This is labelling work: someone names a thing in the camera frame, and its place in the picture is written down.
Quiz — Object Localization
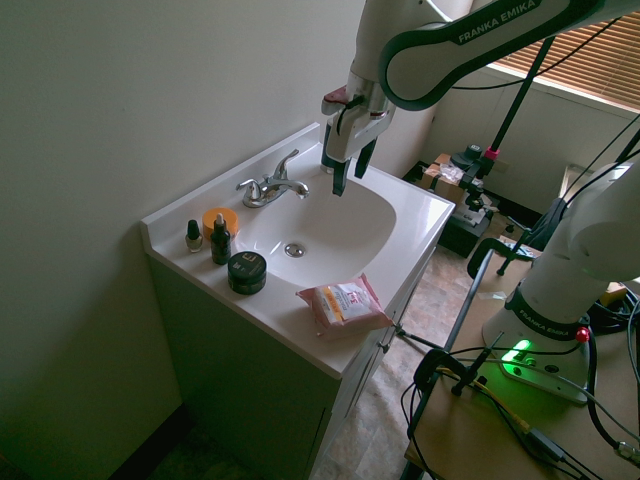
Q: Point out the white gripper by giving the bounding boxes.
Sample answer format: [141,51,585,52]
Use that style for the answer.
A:
[320,105,392,198]

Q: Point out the white bathroom sink countertop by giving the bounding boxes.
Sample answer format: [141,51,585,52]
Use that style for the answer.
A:
[140,121,457,379]

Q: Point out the cardboard box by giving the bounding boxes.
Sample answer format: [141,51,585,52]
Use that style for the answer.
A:
[418,153,473,202]

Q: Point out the black equipment case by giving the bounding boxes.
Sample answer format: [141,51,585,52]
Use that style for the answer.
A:
[437,192,501,259]

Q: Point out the pink wet wipes pack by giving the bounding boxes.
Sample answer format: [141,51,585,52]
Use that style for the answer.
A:
[295,272,394,342]

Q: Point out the black round jar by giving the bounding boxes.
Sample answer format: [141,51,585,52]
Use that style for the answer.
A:
[227,251,268,296]

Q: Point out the dark dropper bottle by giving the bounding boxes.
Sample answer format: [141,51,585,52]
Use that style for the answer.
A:
[210,213,233,266]

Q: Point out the black C-clamp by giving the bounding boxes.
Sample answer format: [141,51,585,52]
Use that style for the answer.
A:
[466,236,544,279]

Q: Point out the small nail polish bottle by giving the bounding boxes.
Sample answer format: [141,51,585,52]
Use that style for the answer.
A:
[184,219,204,254]

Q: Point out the black clamp on table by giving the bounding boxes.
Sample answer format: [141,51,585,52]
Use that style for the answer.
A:
[412,332,505,397]

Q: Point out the white vanity cabinet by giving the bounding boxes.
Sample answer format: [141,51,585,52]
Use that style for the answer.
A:
[145,252,432,480]

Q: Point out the wooden window blinds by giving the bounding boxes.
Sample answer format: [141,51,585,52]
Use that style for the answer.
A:
[487,10,640,112]

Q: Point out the wooden robot mounting table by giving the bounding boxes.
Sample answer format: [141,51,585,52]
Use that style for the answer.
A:
[403,247,640,480]

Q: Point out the wrist camera with red mount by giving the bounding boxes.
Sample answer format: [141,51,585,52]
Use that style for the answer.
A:
[321,85,364,117]

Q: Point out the chrome two-handle faucet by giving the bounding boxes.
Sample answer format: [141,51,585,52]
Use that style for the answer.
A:
[235,148,311,209]

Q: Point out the black camera stand pole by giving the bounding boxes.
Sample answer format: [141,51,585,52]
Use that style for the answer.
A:
[480,35,556,174]

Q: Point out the yellow cable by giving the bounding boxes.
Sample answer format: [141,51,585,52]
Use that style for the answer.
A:
[435,367,532,437]

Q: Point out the black cable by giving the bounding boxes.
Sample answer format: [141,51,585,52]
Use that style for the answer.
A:
[584,287,640,451]

